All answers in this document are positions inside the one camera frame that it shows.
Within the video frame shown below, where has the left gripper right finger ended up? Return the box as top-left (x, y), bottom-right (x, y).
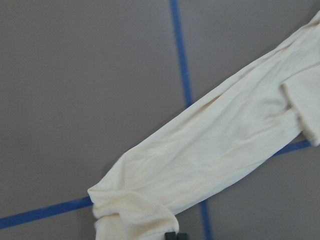
top-left (176, 232), bottom-right (188, 240)

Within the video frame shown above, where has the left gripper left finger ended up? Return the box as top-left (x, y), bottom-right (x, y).
top-left (164, 232), bottom-right (177, 240)

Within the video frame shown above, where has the yellow long-sleeve shirt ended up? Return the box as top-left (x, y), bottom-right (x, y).
top-left (88, 14), bottom-right (320, 240)

